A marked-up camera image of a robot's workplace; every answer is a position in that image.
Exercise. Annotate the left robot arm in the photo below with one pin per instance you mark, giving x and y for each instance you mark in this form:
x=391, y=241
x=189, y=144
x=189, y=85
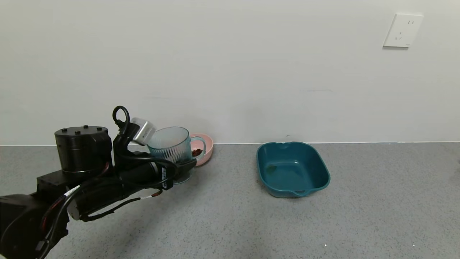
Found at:
x=82, y=151

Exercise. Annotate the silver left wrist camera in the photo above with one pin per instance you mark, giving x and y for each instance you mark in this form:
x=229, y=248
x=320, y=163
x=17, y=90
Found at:
x=143, y=131

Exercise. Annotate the pink bowl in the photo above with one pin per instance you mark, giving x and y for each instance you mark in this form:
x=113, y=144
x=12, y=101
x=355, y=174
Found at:
x=208, y=147

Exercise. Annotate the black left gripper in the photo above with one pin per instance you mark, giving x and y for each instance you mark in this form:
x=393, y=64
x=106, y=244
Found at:
x=166, y=177

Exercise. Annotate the brown food pellets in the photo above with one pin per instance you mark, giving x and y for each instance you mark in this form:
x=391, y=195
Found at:
x=196, y=152

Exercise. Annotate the teal plastic basin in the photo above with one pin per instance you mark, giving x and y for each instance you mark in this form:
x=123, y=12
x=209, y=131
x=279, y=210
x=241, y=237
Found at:
x=293, y=172

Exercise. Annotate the white wall socket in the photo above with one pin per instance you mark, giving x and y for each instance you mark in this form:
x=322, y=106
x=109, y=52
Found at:
x=402, y=30

